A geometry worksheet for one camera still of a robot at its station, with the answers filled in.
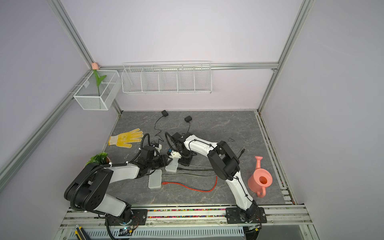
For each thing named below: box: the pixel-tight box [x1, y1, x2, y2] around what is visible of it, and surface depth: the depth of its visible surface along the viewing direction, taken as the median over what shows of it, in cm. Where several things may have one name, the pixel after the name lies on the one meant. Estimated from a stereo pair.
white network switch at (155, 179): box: [148, 169, 162, 189], surface depth 86 cm
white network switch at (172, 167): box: [165, 157, 179, 173], surface depth 91 cm
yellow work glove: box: [108, 128, 144, 148], surface depth 107 cm
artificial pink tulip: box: [91, 62, 107, 97], surface depth 92 cm
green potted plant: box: [85, 152, 112, 166], surface depth 82 cm
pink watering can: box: [248, 156, 273, 198], surface depth 77 cm
